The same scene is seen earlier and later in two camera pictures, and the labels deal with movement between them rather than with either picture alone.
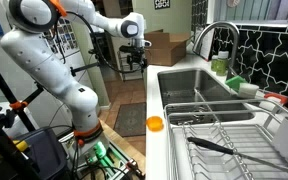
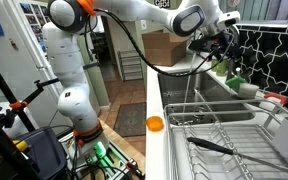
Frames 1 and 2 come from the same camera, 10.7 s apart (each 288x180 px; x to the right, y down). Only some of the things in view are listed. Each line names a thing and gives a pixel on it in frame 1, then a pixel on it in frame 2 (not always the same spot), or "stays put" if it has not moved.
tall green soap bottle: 222,63 stays put
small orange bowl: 155,123 stays put
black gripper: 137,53 to 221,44
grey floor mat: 131,120 stays put
